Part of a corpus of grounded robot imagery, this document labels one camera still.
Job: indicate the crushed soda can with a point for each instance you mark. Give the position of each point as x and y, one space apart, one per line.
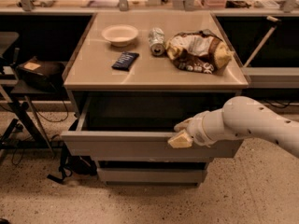
156 41

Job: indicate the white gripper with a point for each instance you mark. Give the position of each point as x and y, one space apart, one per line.
197 131

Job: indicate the grey drawer cabinet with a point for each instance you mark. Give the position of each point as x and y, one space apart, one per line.
91 74

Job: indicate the dark blue snack packet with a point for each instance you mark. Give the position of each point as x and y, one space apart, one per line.
125 61

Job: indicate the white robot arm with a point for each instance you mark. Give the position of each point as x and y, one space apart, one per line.
240 118

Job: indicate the grey top drawer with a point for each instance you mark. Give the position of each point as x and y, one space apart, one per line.
137 127

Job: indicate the white paper bowl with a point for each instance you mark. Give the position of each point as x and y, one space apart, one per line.
120 35

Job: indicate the grey drawer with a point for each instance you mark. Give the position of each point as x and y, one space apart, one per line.
160 176
137 127

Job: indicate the black backpack on floor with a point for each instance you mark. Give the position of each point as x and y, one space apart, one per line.
69 165

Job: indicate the grey bottom drawer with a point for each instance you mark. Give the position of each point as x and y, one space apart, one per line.
160 176

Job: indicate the crumpled brown chip bag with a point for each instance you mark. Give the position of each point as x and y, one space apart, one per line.
199 52

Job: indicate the black bag on stand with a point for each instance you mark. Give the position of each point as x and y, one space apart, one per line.
42 75

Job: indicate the black metal stand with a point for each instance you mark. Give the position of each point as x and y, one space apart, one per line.
7 40

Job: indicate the white-handled stick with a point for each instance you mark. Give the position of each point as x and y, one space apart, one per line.
275 22

